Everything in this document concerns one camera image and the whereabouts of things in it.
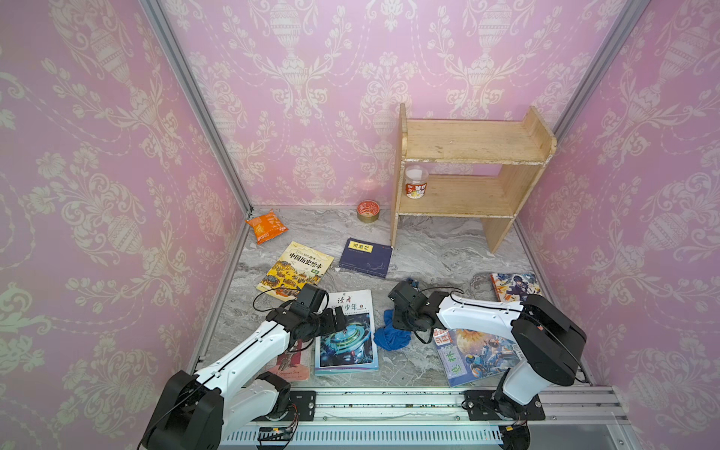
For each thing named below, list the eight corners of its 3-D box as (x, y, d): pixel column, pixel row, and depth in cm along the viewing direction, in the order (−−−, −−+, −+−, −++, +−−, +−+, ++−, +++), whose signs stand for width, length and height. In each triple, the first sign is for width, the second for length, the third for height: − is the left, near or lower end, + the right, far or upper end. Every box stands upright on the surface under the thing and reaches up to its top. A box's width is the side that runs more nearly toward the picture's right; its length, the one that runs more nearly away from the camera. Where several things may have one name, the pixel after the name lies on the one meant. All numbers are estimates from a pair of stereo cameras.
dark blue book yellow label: (338, 266, 105) (338, 263, 103) (349, 240, 113) (349, 237, 111) (385, 278, 101) (385, 275, 100) (393, 250, 110) (393, 247, 108)
